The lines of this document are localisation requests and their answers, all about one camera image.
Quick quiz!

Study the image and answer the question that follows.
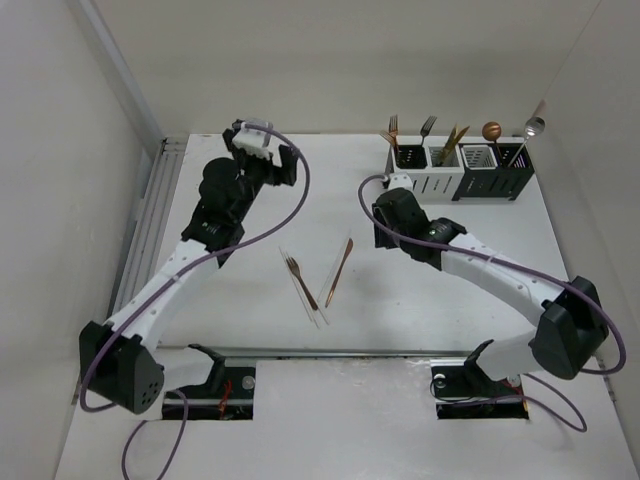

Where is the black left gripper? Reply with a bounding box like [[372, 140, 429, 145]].
[[226, 135, 297, 223]]

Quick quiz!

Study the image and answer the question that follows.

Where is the copper knife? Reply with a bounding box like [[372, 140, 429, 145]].
[[325, 238, 354, 308]]

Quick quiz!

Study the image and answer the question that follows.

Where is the copper four-tine fork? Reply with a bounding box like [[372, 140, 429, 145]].
[[379, 130, 398, 152]]

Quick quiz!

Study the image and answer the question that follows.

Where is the gold fork green handle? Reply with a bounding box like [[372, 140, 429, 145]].
[[388, 114, 399, 150]]

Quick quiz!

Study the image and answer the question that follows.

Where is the black fork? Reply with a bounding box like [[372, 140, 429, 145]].
[[419, 115, 437, 146]]

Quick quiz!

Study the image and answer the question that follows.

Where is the gold knife green handle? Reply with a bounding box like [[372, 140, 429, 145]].
[[439, 124, 458, 166]]

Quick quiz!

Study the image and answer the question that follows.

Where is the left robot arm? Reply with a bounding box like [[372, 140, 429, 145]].
[[79, 120, 306, 414]]

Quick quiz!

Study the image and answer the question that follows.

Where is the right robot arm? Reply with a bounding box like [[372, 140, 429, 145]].
[[372, 188, 609, 394]]

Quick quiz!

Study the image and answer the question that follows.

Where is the white utensil caddy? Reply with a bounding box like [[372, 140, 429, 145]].
[[385, 143, 465, 203]]

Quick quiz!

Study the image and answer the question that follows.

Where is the clear chopstick under knife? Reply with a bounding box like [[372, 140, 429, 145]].
[[317, 230, 352, 308]]

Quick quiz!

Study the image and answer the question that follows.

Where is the small copper three-tine fork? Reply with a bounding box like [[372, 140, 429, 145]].
[[285, 255, 319, 311]]

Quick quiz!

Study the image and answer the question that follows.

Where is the clear chopstick beside fork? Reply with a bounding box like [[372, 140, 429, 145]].
[[281, 250, 330, 328]]

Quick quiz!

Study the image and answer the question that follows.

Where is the copper round spoon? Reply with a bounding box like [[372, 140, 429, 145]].
[[482, 121, 502, 164]]

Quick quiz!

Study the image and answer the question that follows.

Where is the black utensil caddy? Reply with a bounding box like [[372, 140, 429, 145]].
[[452, 143, 535, 201]]

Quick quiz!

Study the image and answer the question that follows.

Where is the clear chopstick left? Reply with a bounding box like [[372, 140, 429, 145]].
[[279, 247, 320, 330]]

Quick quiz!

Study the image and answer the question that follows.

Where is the silver spoon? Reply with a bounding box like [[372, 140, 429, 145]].
[[508, 116, 546, 167]]

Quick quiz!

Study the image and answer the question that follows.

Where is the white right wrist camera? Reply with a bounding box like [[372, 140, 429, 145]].
[[383, 173, 414, 192]]

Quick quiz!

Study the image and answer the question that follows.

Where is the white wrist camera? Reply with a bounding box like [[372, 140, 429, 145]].
[[232, 118, 273, 160], [383, 173, 414, 192]]

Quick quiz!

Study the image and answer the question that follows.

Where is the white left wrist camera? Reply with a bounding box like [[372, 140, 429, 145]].
[[232, 118, 273, 160]]

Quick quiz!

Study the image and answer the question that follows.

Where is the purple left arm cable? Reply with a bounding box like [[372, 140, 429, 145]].
[[79, 124, 312, 480]]

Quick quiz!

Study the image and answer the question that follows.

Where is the aluminium table edge rail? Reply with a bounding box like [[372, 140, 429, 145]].
[[96, 138, 186, 325]]

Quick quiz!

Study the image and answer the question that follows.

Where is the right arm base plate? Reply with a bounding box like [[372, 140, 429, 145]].
[[429, 364, 529, 420]]

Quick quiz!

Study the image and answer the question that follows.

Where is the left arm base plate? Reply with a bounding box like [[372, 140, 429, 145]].
[[180, 360, 257, 421]]

